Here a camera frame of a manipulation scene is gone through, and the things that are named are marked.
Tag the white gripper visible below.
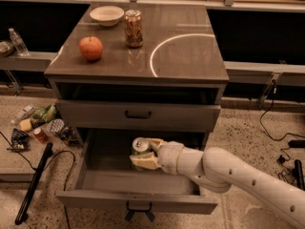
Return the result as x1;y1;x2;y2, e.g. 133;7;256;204
130;138;184;175

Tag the green soda can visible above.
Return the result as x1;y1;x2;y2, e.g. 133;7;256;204
130;136;153;172

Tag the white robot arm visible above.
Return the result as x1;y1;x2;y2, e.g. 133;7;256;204
130;137;305;229

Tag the open grey middle drawer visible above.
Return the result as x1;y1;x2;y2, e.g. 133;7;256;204
56;129;217;215

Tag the grey drawer cabinet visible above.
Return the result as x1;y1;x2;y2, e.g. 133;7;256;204
45;4;229;148

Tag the red soda can on floor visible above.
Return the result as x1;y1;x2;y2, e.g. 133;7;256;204
33;128;49;143

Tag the orange patterned soda can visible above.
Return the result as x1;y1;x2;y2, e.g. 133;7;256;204
124;10;143;48

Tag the white patterned snack bag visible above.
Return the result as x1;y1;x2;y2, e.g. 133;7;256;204
49;119;65;134

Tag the green snack bag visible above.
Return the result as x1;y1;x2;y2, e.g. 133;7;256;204
31;105;57;123

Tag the orange apple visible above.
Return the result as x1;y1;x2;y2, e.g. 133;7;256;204
78;36;103;61

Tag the yellow sponge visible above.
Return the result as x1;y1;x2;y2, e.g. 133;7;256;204
20;118;32;132

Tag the clear bottle on floor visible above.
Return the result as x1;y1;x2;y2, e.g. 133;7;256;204
10;105;35;125

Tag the black bar on floor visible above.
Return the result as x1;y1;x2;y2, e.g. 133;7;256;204
14;143;53;225

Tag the blue chip bag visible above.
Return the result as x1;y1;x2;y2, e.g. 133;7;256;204
8;128;30;152

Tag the white bowl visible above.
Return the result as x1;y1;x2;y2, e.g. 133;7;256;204
90;6;124;27

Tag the black bar right floor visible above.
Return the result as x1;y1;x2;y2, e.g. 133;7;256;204
293;159;305;191

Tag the clear plastic water bottle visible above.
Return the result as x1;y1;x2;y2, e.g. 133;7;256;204
9;28;30;56

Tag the bowl on left shelf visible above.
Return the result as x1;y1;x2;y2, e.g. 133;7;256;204
0;41;14;57

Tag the black bottom drawer handle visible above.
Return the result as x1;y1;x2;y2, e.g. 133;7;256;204
125;201;155;222

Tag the black floor cable left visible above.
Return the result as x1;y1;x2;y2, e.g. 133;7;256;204
0;131;76;229

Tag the black floor cable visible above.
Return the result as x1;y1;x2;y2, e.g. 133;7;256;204
258;79;305;188
0;131;76;229

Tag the black floor cable right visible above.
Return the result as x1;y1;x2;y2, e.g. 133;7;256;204
258;79;305;188

